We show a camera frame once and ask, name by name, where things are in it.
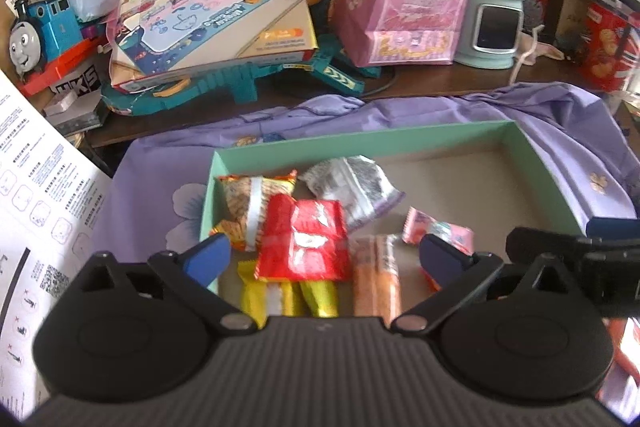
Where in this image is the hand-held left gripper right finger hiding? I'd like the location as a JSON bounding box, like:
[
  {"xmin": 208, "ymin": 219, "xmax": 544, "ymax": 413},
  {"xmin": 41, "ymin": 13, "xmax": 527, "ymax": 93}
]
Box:
[{"xmin": 391, "ymin": 234, "xmax": 586, "ymax": 334}]

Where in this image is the black lettered box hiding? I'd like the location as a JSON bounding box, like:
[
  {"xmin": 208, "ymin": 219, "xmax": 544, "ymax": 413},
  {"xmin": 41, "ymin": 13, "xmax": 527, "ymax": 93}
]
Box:
[{"xmin": 47, "ymin": 59, "xmax": 108, "ymax": 130}]

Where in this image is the yellow green stick packet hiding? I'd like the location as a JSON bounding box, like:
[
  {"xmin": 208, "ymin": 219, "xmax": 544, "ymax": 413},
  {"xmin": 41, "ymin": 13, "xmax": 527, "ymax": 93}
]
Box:
[{"xmin": 299, "ymin": 279, "xmax": 341, "ymax": 319}]

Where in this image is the mint green cardboard box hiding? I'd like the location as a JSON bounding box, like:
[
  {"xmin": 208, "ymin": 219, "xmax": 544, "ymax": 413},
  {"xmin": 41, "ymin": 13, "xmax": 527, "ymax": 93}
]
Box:
[{"xmin": 199, "ymin": 119, "xmax": 596, "ymax": 303}]

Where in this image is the white printed instruction sheet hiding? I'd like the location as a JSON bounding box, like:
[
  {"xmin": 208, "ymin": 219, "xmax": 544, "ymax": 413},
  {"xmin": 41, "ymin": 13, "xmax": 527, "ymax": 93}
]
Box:
[{"xmin": 0, "ymin": 69, "xmax": 113, "ymax": 423}]

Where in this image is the blue toy train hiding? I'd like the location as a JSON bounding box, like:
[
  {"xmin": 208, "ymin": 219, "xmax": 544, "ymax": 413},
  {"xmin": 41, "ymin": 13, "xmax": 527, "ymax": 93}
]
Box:
[{"xmin": 7, "ymin": 0, "xmax": 108, "ymax": 95}]

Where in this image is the teal toy track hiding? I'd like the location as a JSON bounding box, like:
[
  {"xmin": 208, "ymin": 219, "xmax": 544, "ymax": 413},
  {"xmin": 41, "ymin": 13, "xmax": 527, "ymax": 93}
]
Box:
[{"xmin": 100, "ymin": 0, "xmax": 386, "ymax": 118}]

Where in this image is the orange white noodle packet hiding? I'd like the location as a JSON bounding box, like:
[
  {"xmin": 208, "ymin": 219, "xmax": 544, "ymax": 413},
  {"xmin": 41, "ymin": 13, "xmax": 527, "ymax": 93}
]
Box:
[{"xmin": 210, "ymin": 172, "xmax": 298, "ymax": 253}]

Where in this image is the dark brown box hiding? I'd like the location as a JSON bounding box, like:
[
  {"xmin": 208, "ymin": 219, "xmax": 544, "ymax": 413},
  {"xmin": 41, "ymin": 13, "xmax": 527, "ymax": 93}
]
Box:
[{"xmin": 550, "ymin": 0, "xmax": 591, "ymax": 52}]

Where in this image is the peach orange packet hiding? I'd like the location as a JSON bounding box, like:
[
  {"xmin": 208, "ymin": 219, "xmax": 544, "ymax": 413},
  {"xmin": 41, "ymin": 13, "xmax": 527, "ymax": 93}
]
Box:
[{"xmin": 350, "ymin": 234, "xmax": 403, "ymax": 325}]

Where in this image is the silver foil packet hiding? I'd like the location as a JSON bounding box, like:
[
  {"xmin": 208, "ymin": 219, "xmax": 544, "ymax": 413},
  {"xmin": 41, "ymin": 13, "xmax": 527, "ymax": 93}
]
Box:
[{"xmin": 299, "ymin": 155, "xmax": 406, "ymax": 233}]

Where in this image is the beige cloth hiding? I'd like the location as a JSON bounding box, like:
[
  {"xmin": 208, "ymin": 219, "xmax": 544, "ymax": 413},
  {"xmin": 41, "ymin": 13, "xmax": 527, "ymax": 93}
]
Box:
[{"xmin": 517, "ymin": 32, "xmax": 566, "ymax": 62}]

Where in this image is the red biscuit tin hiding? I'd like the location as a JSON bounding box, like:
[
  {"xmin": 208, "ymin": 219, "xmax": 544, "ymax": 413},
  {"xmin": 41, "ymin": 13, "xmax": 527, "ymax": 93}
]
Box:
[{"xmin": 575, "ymin": 0, "xmax": 640, "ymax": 92}]

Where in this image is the colourful drawing mat box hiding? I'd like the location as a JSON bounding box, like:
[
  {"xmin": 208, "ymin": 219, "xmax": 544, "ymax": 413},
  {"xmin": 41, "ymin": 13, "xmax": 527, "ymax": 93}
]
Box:
[{"xmin": 109, "ymin": 0, "xmax": 321, "ymax": 92}]

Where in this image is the red foil packet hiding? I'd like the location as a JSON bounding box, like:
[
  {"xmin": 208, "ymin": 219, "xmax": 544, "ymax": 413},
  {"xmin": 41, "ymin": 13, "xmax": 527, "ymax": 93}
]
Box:
[{"xmin": 255, "ymin": 194, "xmax": 351, "ymax": 283}]

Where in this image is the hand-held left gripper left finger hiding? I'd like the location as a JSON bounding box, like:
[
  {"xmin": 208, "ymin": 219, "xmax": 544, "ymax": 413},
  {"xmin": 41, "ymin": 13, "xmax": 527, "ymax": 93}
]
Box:
[{"xmin": 72, "ymin": 233, "xmax": 257, "ymax": 338}]

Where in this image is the white pink blue packet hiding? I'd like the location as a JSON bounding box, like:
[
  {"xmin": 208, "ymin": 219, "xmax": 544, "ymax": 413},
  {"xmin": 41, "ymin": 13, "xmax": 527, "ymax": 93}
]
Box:
[{"xmin": 402, "ymin": 207, "xmax": 475, "ymax": 258}]

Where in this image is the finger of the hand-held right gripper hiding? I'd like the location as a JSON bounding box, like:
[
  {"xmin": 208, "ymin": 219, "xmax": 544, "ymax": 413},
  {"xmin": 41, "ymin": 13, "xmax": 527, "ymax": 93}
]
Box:
[
  {"xmin": 586, "ymin": 216, "xmax": 640, "ymax": 239},
  {"xmin": 505, "ymin": 227, "xmax": 601, "ymax": 265}
]

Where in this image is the gold foil packet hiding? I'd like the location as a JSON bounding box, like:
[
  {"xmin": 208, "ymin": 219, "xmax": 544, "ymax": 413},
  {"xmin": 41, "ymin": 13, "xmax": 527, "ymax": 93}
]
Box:
[{"xmin": 237, "ymin": 259, "xmax": 306, "ymax": 328}]

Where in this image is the purple floral cloth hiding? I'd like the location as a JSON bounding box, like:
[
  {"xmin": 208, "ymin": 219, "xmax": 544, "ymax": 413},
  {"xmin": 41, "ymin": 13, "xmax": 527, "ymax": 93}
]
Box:
[{"xmin": 92, "ymin": 82, "xmax": 640, "ymax": 408}]

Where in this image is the white cable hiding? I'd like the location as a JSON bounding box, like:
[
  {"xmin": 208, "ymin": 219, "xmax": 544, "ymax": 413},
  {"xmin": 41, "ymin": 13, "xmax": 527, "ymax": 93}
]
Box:
[{"xmin": 507, "ymin": 24, "xmax": 546, "ymax": 85}]

